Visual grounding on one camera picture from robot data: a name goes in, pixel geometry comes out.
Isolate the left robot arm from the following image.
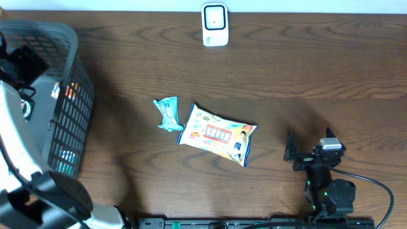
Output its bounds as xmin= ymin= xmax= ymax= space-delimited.
xmin=1 ymin=36 xmax=136 ymax=228

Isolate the white barcode scanner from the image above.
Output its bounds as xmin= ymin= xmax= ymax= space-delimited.
xmin=201 ymin=3 xmax=229 ymax=47

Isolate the teal wet-wipe packet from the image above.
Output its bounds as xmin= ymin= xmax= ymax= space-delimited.
xmin=153 ymin=96 xmax=184 ymax=132

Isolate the grey plastic basket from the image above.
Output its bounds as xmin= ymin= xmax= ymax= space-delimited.
xmin=1 ymin=20 xmax=95 ymax=177

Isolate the large yellow snack bag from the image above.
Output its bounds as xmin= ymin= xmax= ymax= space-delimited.
xmin=177 ymin=104 xmax=258 ymax=167

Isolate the green Kleenex tissue packet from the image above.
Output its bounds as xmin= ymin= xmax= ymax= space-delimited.
xmin=57 ymin=150 xmax=76 ymax=176

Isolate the orange tissue packet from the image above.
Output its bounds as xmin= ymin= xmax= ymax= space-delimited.
xmin=51 ymin=82 xmax=81 ymax=101

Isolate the black mounting rail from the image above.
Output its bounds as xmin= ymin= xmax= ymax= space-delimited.
xmin=137 ymin=216 xmax=375 ymax=229

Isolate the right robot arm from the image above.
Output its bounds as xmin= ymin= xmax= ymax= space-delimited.
xmin=284 ymin=128 xmax=355 ymax=224

